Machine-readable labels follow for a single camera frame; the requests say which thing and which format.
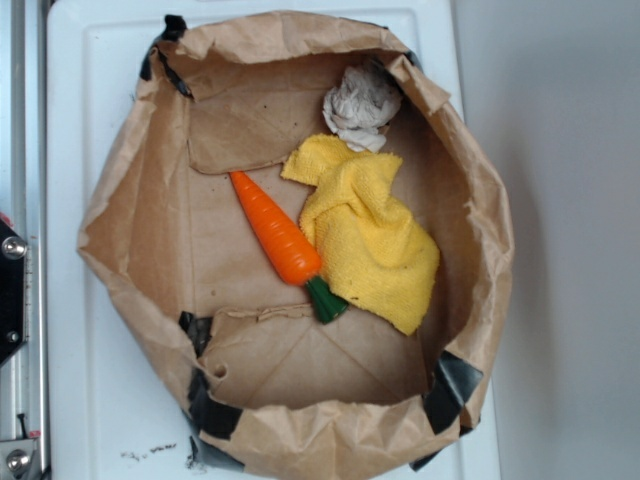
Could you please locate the orange toy carrot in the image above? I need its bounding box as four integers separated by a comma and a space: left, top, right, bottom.
230, 171, 348, 324

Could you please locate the yellow microfiber cloth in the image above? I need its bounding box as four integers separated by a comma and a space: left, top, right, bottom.
281, 134, 440, 335

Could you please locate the crumpled white paper ball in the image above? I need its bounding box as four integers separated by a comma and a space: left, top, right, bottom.
322, 62, 403, 153

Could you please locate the brown paper bag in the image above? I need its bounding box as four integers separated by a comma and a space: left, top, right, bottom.
78, 11, 514, 479

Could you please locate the white plastic tray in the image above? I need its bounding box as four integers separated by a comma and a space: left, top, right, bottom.
43, 0, 503, 480

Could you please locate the black bracket with bolts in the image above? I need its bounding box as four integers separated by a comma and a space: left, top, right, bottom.
0, 213, 28, 366

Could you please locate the metal frame rail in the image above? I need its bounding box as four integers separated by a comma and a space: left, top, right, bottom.
1, 1, 52, 479

